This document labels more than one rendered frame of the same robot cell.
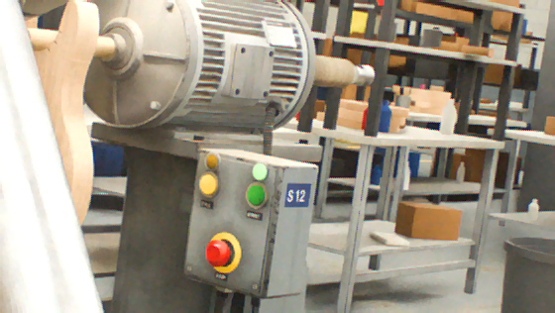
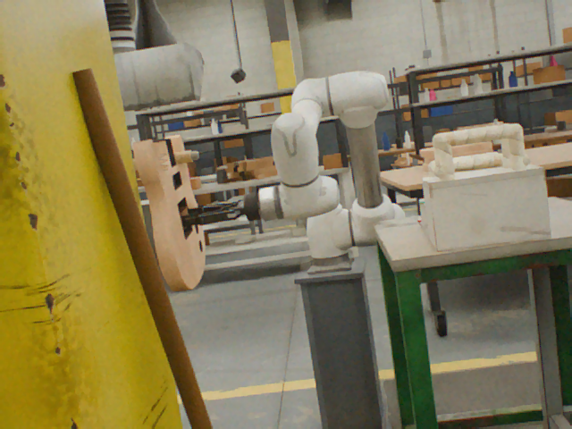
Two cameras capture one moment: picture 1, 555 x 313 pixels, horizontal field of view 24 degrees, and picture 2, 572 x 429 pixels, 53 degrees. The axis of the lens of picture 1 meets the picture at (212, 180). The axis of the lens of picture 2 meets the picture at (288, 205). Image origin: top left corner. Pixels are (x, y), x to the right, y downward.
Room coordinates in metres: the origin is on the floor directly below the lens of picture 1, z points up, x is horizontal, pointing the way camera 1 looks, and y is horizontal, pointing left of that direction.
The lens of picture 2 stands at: (2.65, 1.77, 1.27)
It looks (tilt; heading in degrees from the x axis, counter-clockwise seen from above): 7 degrees down; 236
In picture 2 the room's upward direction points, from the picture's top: 9 degrees counter-clockwise
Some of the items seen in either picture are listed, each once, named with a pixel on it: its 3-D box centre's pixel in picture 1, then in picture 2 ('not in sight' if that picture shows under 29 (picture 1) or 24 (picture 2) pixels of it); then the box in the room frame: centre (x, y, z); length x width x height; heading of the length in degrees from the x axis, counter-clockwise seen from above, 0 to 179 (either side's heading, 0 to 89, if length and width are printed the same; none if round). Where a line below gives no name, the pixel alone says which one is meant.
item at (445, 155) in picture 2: not in sight; (446, 160); (1.54, 0.84, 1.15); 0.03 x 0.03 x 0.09
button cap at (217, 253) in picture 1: (221, 253); not in sight; (1.94, -0.03, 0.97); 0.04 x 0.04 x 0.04; 52
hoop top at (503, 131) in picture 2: not in sight; (479, 135); (1.48, 0.89, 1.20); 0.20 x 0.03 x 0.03; 138
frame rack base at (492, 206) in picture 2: not in sight; (483, 206); (1.45, 0.86, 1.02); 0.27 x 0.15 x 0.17; 139
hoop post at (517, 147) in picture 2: not in sight; (517, 149); (1.42, 0.95, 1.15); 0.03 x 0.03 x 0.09
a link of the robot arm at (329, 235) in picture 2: not in sight; (328, 227); (1.23, -0.08, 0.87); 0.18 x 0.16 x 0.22; 137
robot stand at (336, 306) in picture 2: not in sight; (343, 347); (1.23, -0.08, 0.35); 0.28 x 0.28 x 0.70; 44
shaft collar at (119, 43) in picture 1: (111, 48); not in sight; (2.11, 0.19, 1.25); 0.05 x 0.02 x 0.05; 52
